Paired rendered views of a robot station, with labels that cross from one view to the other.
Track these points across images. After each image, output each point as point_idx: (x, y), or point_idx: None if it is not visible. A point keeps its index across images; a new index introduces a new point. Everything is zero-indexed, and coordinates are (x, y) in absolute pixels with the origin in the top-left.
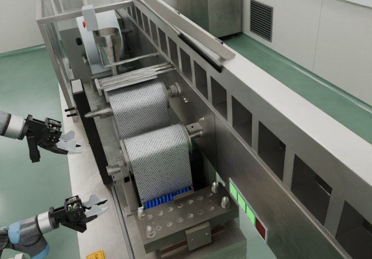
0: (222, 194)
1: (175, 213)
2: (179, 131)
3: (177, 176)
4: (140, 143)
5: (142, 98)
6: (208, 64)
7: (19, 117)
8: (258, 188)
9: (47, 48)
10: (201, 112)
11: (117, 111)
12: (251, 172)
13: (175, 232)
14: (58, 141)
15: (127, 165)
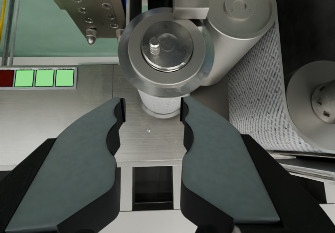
0: (109, 34)
1: None
2: (153, 110)
3: None
4: (153, 97)
5: (253, 136)
6: (121, 225)
7: None
8: (8, 130)
9: None
10: (152, 137)
11: (279, 118)
12: (23, 139)
13: None
14: (192, 211)
15: (135, 43)
